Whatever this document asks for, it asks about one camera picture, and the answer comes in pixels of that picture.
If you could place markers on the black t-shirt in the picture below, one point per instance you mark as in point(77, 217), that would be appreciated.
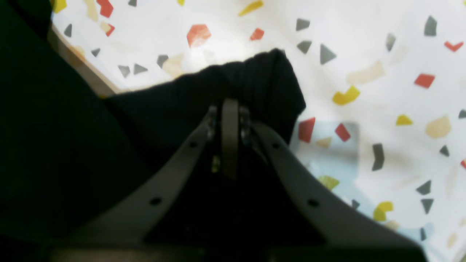
point(67, 155)

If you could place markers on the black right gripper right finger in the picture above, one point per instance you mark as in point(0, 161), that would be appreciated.
point(313, 224)

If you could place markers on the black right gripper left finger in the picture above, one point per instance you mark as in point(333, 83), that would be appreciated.
point(117, 235)

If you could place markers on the terrazzo patterned tablecloth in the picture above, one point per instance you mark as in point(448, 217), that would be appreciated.
point(383, 80)

